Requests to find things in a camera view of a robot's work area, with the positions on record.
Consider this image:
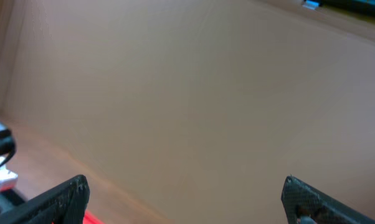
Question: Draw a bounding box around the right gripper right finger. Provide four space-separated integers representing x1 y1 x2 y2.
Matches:
281 175 375 224

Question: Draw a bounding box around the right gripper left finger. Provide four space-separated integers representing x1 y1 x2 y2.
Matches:
0 175 90 224

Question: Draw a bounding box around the blue object at table edge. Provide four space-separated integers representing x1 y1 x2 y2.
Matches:
310 0 375 16

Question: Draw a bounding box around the red plastic tray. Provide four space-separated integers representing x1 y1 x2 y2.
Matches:
82 210 104 224

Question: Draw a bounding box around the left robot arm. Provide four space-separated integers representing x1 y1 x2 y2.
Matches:
0 122 26 215

